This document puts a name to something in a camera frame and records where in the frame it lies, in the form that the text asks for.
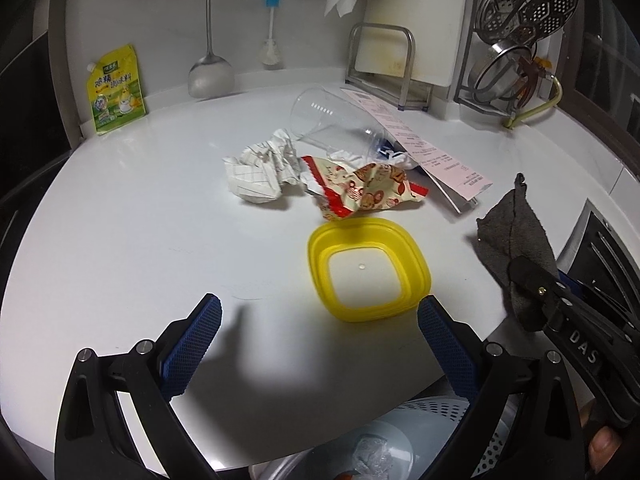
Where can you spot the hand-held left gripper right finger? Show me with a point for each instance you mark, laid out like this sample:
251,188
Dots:
447,352

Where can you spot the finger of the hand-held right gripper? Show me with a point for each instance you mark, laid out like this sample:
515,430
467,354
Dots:
530,275
564,280

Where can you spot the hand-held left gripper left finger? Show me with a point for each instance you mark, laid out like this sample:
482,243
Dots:
192,347

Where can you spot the grey rag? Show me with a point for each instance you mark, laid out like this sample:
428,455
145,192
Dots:
510,230

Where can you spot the grey perforated bin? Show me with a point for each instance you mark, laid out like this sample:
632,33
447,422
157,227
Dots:
430,410

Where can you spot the clear plastic sleeve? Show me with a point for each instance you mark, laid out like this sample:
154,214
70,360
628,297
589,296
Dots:
450,195

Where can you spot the pink receipt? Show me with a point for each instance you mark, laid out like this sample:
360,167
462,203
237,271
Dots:
425,150

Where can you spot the yellow plastic lid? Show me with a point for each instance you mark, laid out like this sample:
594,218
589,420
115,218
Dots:
320,245

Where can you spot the red printed snack wrapper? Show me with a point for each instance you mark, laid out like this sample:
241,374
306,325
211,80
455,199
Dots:
370,190

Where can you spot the white paper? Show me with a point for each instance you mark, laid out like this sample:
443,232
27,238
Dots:
260,175

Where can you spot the person's right hand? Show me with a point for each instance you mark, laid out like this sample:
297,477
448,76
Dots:
605,452

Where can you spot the gas stove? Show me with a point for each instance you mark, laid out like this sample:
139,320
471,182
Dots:
615,255

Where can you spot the crumpled clear plastic wrap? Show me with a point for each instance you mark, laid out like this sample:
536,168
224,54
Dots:
372,455

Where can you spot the blue plastic piece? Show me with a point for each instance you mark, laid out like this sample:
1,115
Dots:
385,152

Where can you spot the glass pot lid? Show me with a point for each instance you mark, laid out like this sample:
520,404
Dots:
495,80

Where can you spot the brown hanging item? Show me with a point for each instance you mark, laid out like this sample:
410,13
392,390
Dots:
530,72

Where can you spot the gas valve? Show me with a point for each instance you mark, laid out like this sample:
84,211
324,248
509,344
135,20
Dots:
543,65

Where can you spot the metal cutting board rack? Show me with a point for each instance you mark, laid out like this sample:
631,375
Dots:
407,60

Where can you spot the clear plastic cup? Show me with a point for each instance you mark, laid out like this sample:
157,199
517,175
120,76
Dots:
330,120

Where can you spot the yellow seasoning pouch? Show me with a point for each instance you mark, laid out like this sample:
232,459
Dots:
115,95

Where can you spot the perforated metal steamer tray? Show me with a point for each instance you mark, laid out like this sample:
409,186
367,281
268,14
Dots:
530,5

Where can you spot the metal spatula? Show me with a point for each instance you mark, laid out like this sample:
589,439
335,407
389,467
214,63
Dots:
210,77

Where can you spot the white cutting board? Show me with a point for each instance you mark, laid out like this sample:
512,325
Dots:
415,0

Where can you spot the dark window frame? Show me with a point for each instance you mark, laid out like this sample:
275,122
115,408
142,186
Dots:
610,35

